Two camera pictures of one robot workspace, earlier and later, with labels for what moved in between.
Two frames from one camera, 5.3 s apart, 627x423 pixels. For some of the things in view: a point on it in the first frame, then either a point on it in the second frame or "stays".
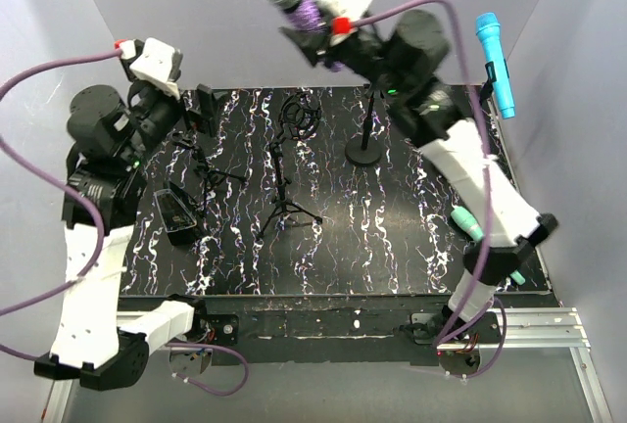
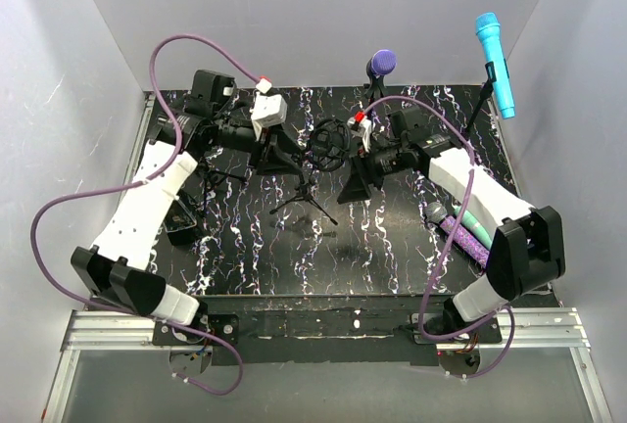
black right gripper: [316, 46] -> [362, 173]
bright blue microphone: [489, 29] stays
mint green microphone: [471, 226] stays
